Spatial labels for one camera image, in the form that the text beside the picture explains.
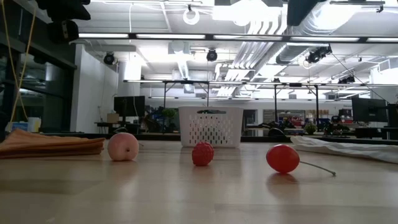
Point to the red toy cherry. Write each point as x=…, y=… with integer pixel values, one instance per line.
x=282, y=158

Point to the pink toy peach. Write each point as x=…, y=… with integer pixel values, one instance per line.
x=123, y=147

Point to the white folded towel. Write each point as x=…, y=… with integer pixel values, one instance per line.
x=348, y=149

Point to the cardboard box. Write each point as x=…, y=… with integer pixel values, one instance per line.
x=112, y=118

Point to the white bin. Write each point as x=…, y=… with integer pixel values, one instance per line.
x=34, y=124

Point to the black ceiling spotlight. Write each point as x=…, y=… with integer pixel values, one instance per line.
x=211, y=55
x=109, y=58

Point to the green background plant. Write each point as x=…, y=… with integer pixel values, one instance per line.
x=310, y=128
x=169, y=113

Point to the orange folded cloth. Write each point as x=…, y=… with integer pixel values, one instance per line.
x=46, y=144

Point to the black background rig frame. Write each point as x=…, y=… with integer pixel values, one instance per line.
x=186, y=82

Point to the overhead LED light bar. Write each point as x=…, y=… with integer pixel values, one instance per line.
x=171, y=36

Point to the black ceiling camera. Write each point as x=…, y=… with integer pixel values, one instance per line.
x=317, y=55

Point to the black aluminium extrusion frame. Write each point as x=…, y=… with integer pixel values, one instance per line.
x=155, y=137

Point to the red toy raspberry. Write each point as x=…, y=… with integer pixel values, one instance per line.
x=202, y=154

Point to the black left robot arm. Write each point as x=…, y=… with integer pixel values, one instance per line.
x=65, y=12

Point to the white perforated plastic basket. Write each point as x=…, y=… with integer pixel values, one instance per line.
x=211, y=127

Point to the silver ceiling ventilation duct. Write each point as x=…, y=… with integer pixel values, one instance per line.
x=295, y=49

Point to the black computer monitor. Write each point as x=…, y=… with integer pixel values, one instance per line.
x=369, y=109
x=129, y=105

